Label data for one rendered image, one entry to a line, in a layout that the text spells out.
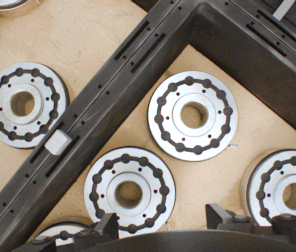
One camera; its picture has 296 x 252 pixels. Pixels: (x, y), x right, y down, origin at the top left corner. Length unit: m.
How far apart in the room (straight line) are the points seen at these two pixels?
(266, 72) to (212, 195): 0.15
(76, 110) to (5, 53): 0.19
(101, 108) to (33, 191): 0.09
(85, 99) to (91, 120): 0.02
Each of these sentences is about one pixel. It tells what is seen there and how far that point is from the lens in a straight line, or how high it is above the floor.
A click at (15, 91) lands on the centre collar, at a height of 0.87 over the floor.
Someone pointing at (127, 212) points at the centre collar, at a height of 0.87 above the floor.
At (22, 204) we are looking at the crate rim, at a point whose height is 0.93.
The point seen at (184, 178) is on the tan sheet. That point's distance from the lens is 0.32.
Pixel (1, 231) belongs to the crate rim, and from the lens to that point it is 0.27.
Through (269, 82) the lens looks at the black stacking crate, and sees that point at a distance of 0.30.
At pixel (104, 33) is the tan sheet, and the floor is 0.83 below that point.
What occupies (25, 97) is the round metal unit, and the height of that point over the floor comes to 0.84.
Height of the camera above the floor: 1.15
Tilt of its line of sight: 85 degrees down
